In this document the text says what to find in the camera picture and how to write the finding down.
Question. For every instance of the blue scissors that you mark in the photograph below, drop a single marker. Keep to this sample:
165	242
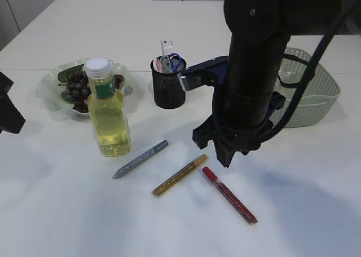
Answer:
175	61

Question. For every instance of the pink purple scissors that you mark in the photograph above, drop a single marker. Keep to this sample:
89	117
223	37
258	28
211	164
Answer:
158	65

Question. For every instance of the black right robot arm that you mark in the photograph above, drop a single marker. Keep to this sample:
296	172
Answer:
244	99

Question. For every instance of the gold glitter pen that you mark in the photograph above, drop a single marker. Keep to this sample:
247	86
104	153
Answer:
178	176

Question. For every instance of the green plastic woven basket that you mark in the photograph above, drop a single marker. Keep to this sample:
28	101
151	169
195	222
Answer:
317	100

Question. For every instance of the pale green wavy plate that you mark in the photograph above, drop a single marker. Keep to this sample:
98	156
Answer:
50	88

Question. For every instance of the yellow tea bottle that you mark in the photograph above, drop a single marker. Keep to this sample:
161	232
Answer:
112	132

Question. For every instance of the black mesh pen holder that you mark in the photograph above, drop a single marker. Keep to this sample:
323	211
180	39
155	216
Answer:
167	90

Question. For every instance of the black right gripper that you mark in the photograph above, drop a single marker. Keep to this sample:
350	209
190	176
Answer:
228	140

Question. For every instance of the purple artificial grape bunch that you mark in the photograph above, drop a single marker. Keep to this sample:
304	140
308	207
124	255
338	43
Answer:
76	88

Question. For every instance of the clear plastic ruler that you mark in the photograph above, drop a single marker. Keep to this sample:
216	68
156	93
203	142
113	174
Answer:
167	49

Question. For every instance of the red glitter pen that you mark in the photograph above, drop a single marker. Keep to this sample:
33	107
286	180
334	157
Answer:
229	196

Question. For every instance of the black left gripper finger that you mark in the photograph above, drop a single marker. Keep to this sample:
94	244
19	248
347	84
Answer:
11	119

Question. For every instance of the silver glitter pen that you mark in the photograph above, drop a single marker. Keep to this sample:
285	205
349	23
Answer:
132	165

